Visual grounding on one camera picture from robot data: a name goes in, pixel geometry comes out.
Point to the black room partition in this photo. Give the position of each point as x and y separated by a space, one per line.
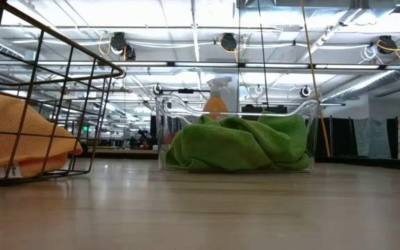
339 135

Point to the orange spray bottle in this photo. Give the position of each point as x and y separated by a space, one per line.
215 107

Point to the silver ventilation duct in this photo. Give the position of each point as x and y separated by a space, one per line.
370 81

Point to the green microfiber towel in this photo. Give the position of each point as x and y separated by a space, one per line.
287 132
221 146

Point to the small black ceiling reel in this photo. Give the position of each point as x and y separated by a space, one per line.
157 90
305 92

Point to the clear plastic bin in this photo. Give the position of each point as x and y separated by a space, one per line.
172 114

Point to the grey hanging sheet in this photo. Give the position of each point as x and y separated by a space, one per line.
370 135

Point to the long ceiling light rail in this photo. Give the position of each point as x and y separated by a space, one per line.
273 65

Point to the orange microfiber towel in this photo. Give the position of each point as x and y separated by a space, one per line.
33 170
19 132

